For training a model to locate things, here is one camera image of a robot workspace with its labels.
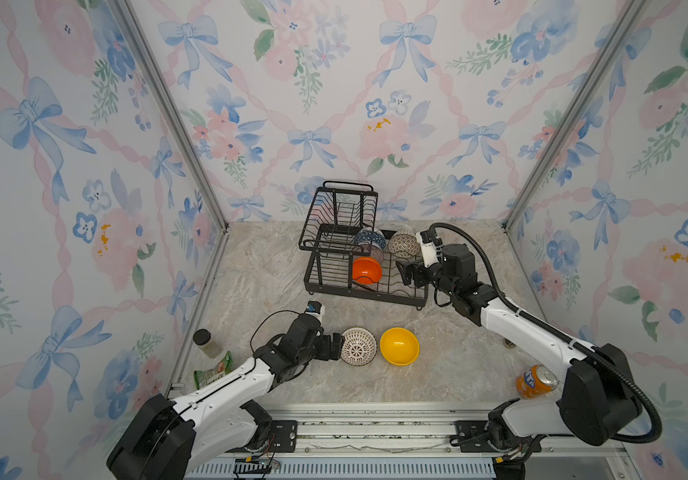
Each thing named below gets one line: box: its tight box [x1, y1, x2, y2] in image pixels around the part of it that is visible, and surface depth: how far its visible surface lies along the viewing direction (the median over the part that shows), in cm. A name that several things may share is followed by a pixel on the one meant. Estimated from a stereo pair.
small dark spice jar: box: [193, 328, 223, 359], surface depth 83 cm
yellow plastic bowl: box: [379, 327, 421, 367], surface depth 87 cm
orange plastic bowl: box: [352, 256, 383, 285], surface depth 102 cm
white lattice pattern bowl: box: [340, 326, 378, 367], surface depth 89 cm
